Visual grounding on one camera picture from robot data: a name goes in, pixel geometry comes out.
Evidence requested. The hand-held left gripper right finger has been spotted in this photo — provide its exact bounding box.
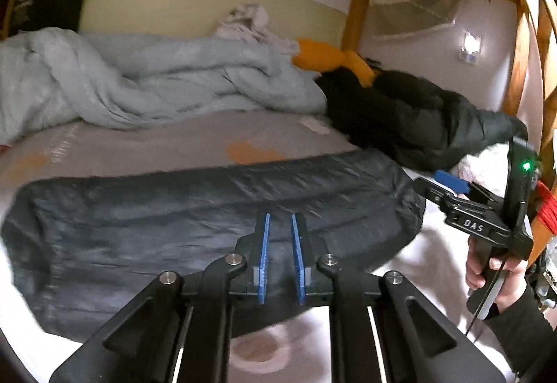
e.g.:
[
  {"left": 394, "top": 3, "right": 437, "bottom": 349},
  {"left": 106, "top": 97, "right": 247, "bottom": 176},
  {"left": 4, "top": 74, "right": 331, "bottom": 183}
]
[{"left": 291, "top": 212, "right": 506, "bottom": 383}]

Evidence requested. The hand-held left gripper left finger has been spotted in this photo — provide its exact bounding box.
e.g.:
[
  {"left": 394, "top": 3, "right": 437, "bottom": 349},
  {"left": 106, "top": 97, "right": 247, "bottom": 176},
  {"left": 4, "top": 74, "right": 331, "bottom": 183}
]
[{"left": 49, "top": 212, "right": 271, "bottom": 383}]

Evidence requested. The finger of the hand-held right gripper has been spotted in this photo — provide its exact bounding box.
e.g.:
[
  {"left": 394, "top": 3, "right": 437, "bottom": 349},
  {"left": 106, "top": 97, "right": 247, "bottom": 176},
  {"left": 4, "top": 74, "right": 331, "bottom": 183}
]
[
  {"left": 434, "top": 170, "right": 494, "bottom": 204},
  {"left": 413, "top": 177, "right": 463, "bottom": 210}
]

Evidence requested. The black puffer jacket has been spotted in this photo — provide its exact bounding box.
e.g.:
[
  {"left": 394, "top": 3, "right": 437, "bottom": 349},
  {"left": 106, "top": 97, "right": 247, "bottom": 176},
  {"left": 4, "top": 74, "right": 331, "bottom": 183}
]
[{"left": 0, "top": 148, "right": 427, "bottom": 342}]

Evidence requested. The person's right forearm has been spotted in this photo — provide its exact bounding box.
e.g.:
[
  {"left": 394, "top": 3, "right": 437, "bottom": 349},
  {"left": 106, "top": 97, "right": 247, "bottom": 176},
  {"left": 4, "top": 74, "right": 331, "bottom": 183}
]
[{"left": 482, "top": 279, "right": 557, "bottom": 383}]

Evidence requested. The person's right hand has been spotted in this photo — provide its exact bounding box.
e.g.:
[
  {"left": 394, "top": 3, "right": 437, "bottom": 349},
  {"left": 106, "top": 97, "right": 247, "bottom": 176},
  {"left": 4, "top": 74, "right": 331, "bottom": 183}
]
[{"left": 465, "top": 235, "right": 529, "bottom": 314}]

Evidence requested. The white pink cloth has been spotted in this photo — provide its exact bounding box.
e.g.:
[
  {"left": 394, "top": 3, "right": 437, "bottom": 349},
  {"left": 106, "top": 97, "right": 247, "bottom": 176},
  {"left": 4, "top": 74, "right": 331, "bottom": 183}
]
[{"left": 450, "top": 141, "right": 512, "bottom": 192}]

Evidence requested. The dark green hooded coat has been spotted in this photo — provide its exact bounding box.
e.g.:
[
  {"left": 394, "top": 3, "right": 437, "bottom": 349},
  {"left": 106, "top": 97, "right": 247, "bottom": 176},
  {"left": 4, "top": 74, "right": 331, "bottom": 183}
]
[{"left": 317, "top": 69, "right": 529, "bottom": 172}]

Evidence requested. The small white label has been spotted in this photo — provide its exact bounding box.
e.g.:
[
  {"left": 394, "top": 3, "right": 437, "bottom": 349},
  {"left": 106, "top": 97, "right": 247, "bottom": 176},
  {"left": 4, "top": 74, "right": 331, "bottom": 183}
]
[{"left": 300, "top": 115, "right": 331, "bottom": 135}]

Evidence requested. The orange plush pillow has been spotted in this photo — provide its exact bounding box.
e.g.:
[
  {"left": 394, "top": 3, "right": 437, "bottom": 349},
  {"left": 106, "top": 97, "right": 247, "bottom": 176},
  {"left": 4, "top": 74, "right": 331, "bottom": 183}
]
[{"left": 291, "top": 39, "right": 377, "bottom": 88}]

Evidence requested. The light blue duvet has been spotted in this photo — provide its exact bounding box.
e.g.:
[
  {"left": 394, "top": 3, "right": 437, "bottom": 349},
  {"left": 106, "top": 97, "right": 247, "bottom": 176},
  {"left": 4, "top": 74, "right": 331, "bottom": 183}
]
[{"left": 0, "top": 27, "right": 329, "bottom": 144}]

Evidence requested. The white crumpled cloth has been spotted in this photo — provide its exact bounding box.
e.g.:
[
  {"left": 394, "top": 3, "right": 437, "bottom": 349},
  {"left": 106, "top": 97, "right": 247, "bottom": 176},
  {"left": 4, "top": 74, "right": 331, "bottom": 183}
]
[{"left": 213, "top": 3, "right": 301, "bottom": 57}]

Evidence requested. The thin black cable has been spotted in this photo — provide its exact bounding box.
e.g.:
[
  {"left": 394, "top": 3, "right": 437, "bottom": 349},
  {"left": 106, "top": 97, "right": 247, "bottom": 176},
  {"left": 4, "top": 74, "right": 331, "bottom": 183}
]
[{"left": 465, "top": 261, "right": 508, "bottom": 338}]

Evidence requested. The small wall night light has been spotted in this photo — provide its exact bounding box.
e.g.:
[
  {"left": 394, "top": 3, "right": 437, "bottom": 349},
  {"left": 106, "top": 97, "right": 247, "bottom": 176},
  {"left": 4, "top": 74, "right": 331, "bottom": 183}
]
[{"left": 457, "top": 30, "right": 483, "bottom": 64}]

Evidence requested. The wooden bed frame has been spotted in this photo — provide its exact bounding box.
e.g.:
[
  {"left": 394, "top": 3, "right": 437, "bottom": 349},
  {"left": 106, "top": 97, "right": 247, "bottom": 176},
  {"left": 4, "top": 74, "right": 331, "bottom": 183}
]
[{"left": 0, "top": 0, "right": 557, "bottom": 192}]

